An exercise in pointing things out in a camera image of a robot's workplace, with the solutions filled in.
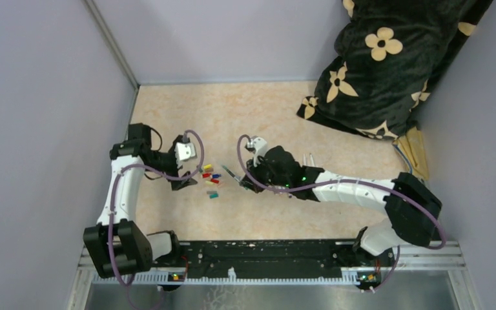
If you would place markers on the aluminium frame rail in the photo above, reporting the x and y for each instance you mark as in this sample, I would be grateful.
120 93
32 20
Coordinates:
442 256

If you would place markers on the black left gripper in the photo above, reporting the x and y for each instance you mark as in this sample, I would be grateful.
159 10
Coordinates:
181 180

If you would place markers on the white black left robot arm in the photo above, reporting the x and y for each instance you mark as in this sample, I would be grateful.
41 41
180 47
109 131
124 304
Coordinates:
115 244

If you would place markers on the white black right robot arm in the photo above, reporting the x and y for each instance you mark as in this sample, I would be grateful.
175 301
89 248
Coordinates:
411 210

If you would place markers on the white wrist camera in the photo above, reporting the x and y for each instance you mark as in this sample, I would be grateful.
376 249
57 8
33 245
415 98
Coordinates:
185 151
258 147

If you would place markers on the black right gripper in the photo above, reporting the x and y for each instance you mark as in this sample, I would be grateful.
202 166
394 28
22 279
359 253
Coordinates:
256 170

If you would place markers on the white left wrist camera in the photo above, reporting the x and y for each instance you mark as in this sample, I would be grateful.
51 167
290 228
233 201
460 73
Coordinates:
185 151

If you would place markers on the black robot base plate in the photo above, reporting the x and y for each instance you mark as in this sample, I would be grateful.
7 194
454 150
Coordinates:
312 259

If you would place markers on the yellow cloth bag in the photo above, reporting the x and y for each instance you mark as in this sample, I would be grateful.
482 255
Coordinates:
410 148

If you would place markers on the black floral blanket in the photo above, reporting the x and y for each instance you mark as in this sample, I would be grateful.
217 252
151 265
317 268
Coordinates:
389 58

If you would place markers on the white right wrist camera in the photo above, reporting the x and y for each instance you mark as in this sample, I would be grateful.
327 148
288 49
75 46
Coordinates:
258 147

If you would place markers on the dark grey marker pen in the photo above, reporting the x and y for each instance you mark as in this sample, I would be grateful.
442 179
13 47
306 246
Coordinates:
237 178

